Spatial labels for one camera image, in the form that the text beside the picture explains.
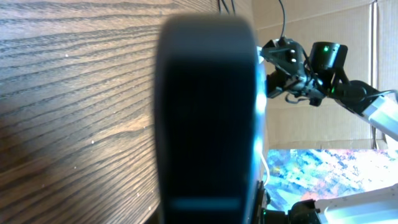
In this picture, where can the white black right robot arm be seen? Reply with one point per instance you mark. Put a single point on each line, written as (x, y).
(320, 74)

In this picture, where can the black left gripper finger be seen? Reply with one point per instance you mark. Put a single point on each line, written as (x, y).
(209, 107)

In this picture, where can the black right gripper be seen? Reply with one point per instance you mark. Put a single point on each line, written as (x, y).
(292, 72)

